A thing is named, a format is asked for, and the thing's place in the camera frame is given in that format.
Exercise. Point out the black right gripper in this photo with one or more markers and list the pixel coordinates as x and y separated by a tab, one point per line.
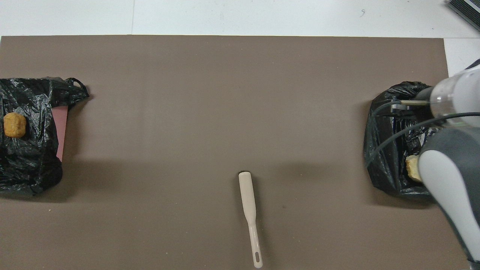
422	95

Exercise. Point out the pale torn bread piece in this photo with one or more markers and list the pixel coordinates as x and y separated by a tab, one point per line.
413	168

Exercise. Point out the beige hand brush black bristles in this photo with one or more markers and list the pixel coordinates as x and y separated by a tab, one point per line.
247	195

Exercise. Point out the brown bread nugget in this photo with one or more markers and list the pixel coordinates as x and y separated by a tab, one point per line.
15	125

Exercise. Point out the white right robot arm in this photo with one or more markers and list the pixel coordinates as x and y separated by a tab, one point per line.
457	180

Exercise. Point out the black trash bag bin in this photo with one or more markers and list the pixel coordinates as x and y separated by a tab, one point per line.
386	176

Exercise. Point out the pink bin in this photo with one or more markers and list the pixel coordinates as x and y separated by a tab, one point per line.
60	131

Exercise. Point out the black trash bag over pink bin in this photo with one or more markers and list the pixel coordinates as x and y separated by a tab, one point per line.
26	165

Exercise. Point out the dark ridged panel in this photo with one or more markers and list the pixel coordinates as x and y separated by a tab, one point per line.
467	7

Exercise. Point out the brown table mat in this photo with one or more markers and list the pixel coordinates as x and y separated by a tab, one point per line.
187	131

